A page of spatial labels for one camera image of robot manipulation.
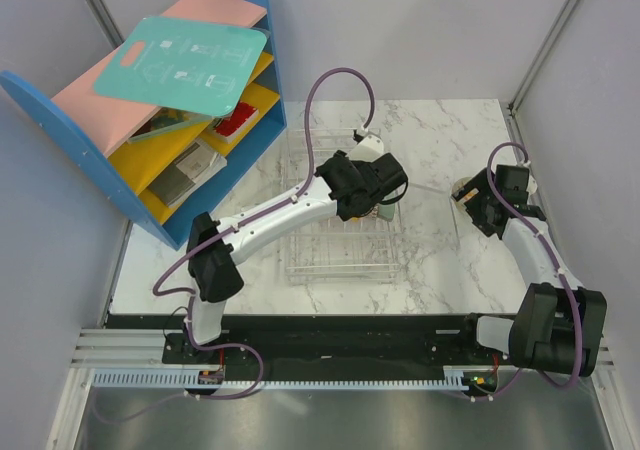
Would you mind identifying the cream bowl with bird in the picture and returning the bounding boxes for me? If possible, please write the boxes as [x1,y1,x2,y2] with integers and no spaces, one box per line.
[451,177,477,206]

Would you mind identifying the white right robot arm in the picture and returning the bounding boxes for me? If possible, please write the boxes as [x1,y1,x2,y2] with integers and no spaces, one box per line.
[451,165,607,377]

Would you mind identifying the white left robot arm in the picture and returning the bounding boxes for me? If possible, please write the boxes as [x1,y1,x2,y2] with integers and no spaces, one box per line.
[184,135,408,363]

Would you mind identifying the purple scale pattern bowl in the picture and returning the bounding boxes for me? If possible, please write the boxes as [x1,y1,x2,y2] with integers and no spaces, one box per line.
[366,206,379,218]

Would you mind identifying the mint green bowl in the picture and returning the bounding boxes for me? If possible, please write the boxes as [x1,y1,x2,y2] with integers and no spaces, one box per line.
[377,203,397,222]

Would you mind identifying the red white box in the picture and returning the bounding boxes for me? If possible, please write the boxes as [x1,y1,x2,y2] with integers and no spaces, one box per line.
[213,102,260,143]

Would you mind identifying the grey setup guide booklet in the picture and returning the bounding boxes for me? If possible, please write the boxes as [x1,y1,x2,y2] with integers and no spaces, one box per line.
[148,138,227,208]

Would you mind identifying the blue pink yellow shelf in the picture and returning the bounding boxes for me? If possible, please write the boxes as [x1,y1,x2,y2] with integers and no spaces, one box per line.
[0,0,289,231]

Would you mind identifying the teal cutting board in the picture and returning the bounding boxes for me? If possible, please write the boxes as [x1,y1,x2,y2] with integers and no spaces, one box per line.
[93,16,268,117]

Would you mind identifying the green book under board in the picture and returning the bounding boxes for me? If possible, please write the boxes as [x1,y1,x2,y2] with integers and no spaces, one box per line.
[128,107,213,143]

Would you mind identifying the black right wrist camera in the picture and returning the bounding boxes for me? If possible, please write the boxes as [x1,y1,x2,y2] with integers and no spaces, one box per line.
[495,165,530,207]

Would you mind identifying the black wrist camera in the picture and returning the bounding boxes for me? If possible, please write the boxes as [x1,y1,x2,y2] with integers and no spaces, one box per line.
[495,165,530,207]
[364,153,408,200]

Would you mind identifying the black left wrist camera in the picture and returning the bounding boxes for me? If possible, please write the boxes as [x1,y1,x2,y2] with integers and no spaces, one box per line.
[364,153,408,200]

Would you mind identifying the white wire dish rack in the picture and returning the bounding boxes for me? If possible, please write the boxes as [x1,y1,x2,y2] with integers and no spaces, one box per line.
[230,127,461,284]

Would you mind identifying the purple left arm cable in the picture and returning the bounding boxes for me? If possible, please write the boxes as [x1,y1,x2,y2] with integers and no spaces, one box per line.
[152,67,377,299]

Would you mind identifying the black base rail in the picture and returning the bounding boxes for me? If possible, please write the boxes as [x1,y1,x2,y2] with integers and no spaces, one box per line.
[159,310,521,386]

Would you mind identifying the white slotted cable duct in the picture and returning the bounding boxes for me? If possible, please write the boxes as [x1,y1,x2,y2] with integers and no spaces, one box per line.
[91,366,469,391]

